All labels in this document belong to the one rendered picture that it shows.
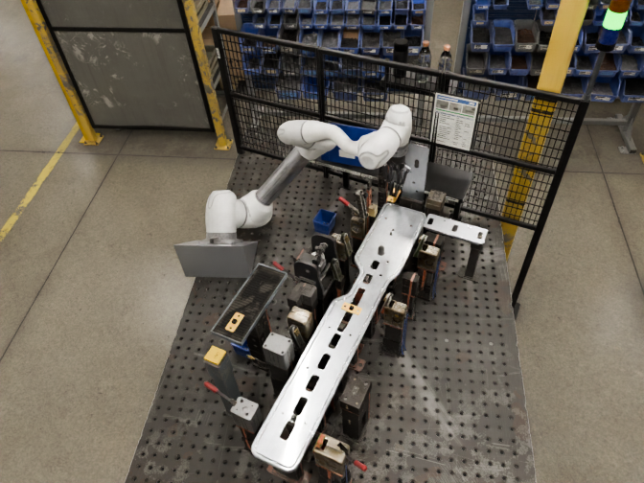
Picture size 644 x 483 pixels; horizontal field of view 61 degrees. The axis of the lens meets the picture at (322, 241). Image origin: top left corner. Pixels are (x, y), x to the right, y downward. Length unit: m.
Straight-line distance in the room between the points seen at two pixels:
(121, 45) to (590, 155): 3.78
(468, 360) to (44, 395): 2.45
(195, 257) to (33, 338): 1.53
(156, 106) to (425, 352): 3.18
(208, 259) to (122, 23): 2.27
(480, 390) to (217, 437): 1.14
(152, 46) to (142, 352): 2.27
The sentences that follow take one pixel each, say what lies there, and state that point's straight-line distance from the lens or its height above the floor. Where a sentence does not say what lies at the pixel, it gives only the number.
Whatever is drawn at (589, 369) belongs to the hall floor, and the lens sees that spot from 3.58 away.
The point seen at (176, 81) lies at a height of 0.61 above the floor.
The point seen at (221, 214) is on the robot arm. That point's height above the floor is 1.00.
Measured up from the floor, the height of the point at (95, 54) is 0.85.
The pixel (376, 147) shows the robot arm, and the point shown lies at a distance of 2.01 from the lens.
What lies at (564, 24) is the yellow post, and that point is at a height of 1.84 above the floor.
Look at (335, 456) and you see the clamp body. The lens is 1.97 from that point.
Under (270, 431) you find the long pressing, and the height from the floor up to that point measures 1.00.
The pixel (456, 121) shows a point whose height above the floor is 1.31.
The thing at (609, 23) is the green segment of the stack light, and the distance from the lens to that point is 2.42.
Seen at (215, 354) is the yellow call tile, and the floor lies 1.16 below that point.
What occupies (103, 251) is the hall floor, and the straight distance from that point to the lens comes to 4.26.
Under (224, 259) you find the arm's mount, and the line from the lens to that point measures 2.77.
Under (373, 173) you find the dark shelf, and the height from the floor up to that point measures 1.03.
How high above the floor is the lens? 2.91
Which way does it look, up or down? 48 degrees down
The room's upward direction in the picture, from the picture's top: 4 degrees counter-clockwise
